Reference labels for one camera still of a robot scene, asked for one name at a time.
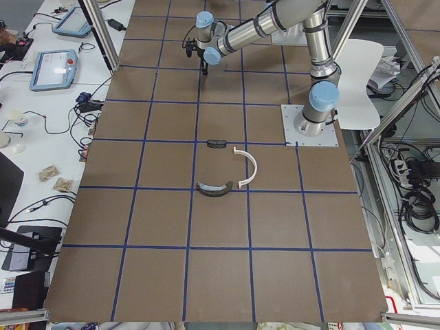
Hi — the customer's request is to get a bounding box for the white curved plastic part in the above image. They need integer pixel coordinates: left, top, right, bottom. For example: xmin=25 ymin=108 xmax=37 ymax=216
xmin=232 ymin=146 xmax=258 ymax=189

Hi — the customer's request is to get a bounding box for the paper cup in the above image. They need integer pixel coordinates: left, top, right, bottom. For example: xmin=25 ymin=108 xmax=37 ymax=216
xmin=7 ymin=108 xmax=29 ymax=127

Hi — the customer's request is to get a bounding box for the black brake pad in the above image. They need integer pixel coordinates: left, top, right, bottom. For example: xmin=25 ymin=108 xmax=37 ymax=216
xmin=206 ymin=140 xmax=227 ymax=149

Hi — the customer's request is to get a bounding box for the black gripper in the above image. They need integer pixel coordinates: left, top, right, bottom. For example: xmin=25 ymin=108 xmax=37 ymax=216
xmin=198 ymin=52 xmax=208 ymax=75

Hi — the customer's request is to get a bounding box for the blue teach pendant far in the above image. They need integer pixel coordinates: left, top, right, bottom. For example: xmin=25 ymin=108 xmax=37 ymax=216
xmin=52 ymin=6 xmax=91 ymax=38

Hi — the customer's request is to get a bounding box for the blue teach pendant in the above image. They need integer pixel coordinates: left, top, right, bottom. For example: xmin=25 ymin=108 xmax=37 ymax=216
xmin=30 ymin=49 xmax=78 ymax=91
xmin=52 ymin=6 xmax=91 ymax=38

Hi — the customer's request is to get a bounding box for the aluminium frame post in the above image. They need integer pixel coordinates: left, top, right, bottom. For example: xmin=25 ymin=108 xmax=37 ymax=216
xmin=78 ymin=0 xmax=120 ymax=72

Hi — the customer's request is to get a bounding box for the dark brake shoe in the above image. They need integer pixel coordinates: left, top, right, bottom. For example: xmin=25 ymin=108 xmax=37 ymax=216
xmin=197 ymin=181 xmax=234 ymax=197

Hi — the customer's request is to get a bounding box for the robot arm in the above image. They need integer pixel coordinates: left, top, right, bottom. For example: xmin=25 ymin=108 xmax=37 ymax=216
xmin=183 ymin=1 xmax=340 ymax=138

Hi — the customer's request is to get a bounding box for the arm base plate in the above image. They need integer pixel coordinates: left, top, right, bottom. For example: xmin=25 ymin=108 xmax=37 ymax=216
xmin=281 ymin=104 xmax=339 ymax=147
xmin=271 ymin=25 xmax=307 ymax=47

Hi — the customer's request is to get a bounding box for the black power adapter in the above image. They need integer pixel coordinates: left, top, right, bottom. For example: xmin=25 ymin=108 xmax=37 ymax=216
xmin=107 ymin=19 xmax=127 ymax=31

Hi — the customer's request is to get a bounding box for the blue teach pendant near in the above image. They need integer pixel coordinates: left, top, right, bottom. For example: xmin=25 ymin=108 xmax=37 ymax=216
xmin=30 ymin=49 xmax=78 ymax=91

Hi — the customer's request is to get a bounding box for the white plastic chair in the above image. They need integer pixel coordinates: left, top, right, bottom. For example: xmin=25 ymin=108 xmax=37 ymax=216
xmin=336 ymin=39 xmax=384 ymax=130

